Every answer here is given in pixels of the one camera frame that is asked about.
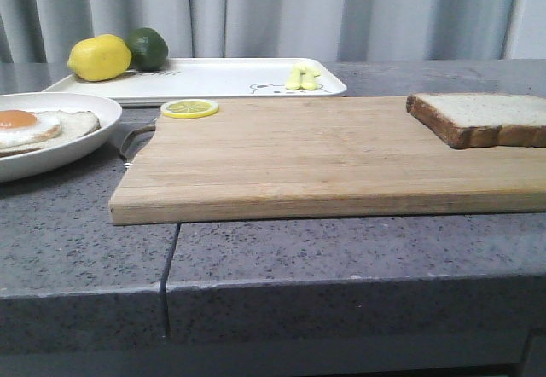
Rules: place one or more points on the white bread slice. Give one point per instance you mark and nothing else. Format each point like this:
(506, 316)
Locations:
(481, 120)

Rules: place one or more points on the white plate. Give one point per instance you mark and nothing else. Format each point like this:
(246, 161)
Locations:
(30, 164)

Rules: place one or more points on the white bear tray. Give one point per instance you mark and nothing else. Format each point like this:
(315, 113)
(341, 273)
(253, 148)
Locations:
(205, 78)

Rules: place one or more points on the wooden cutting board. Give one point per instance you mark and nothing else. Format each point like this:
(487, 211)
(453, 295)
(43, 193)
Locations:
(314, 158)

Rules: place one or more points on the yellow plastic fork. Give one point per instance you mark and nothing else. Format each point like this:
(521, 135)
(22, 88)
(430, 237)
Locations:
(294, 80)

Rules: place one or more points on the yellow plastic knife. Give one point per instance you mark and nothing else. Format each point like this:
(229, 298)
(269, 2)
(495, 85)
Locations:
(309, 77)

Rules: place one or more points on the lemon slice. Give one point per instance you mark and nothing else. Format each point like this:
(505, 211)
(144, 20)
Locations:
(189, 108)

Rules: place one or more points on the grey curtain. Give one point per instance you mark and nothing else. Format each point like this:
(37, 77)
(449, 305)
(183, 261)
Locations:
(328, 30)

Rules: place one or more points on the green lime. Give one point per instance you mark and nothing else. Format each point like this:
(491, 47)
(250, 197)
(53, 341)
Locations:
(148, 49)

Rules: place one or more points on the yellow lemon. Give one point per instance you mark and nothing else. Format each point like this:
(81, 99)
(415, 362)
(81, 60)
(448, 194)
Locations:
(99, 58)

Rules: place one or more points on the fried egg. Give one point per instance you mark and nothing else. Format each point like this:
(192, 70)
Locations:
(19, 127)

